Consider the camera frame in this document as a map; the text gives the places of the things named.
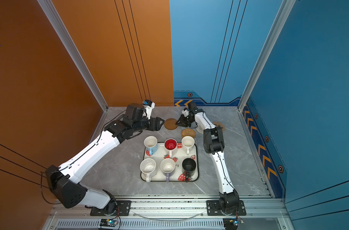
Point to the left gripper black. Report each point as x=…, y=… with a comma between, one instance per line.
x=157, y=126

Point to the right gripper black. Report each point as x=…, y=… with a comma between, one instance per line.
x=182, y=122

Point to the woven rattan round coaster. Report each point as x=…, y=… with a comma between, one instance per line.
x=188, y=132

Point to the brown round wooden coaster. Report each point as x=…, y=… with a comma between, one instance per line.
x=171, y=124

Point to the cork paw print coaster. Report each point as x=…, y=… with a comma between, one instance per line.
x=219, y=124

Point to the white multicolour woven rope coaster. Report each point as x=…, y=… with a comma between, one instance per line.
x=200, y=129

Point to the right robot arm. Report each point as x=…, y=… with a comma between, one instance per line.
x=214, y=145

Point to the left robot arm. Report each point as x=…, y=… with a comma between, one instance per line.
x=64, y=180

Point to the plain white mug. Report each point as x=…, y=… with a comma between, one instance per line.
x=188, y=143

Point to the white mug red inside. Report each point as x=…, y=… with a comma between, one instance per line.
x=171, y=147

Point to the strawberry print serving tray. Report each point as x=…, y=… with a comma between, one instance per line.
x=177, y=175

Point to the white mug front left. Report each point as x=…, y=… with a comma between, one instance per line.
x=148, y=168

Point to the black mug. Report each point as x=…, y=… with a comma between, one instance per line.
x=189, y=167

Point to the left green circuit board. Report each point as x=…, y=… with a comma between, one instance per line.
x=109, y=223

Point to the green circuit board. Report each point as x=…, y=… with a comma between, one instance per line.
x=109, y=223
x=232, y=223

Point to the right green circuit board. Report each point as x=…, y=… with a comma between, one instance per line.
x=232, y=223

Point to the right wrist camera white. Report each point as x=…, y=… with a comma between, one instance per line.
x=185, y=112

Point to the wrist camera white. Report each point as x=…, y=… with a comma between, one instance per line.
x=185, y=112
x=148, y=107

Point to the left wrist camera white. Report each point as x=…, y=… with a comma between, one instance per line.
x=148, y=107

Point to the white mug blue handle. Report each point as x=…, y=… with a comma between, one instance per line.
x=151, y=145

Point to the white mug purple handle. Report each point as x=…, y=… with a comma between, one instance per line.
x=168, y=167

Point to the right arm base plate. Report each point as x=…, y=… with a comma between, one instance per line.
x=217, y=208

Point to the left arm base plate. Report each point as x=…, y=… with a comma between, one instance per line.
x=119, y=208

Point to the aluminium front rail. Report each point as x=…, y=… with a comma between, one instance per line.
x=189, y=212

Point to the aluminium corner post right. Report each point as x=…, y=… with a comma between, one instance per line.
x=276, y=28

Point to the aluminium corner post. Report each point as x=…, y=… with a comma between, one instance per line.
x=276, y=28
x=67, y=41

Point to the aluminium corner post left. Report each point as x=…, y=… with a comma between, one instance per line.
x=67, y=41

